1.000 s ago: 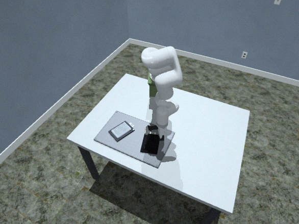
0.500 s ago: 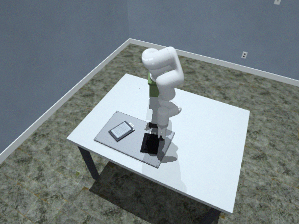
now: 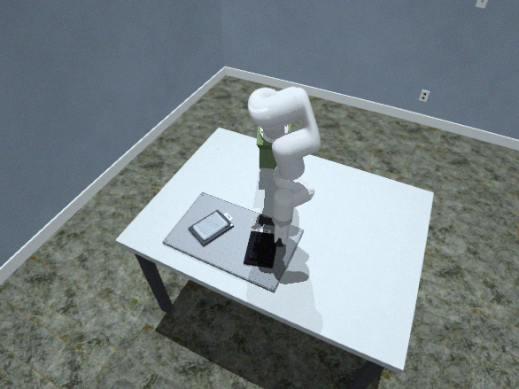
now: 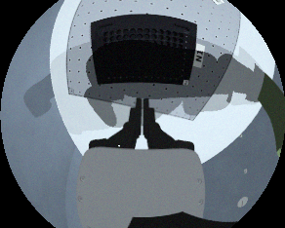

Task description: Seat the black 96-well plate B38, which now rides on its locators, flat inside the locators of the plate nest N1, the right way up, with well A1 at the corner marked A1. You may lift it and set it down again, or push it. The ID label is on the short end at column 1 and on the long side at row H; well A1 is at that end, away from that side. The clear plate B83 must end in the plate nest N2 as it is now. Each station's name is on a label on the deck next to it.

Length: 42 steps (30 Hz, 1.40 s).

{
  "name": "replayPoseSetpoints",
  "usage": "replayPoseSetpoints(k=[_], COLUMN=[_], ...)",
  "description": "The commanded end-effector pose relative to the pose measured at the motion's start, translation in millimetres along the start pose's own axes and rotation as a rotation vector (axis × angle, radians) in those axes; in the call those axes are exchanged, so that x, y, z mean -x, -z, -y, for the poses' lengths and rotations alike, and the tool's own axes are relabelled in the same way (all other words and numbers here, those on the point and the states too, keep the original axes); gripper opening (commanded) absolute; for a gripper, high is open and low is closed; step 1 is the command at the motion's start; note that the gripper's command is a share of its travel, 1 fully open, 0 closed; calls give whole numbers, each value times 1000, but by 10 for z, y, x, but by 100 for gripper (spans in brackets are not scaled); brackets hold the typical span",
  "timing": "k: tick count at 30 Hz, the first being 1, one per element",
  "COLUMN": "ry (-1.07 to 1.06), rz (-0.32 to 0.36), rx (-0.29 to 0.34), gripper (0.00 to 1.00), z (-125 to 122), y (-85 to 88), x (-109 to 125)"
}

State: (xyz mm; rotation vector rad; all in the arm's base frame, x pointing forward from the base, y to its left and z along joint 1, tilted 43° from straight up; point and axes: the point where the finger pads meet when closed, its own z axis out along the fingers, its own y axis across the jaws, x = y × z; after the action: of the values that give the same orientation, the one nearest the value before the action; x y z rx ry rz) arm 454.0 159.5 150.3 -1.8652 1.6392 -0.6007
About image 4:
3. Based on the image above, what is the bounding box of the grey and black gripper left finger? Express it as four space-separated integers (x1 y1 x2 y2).
89 98 142 149

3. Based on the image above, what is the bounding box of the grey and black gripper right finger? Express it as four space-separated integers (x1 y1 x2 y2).
142 98 194 151

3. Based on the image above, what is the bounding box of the white label with black text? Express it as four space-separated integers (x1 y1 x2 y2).
193 43 205 68

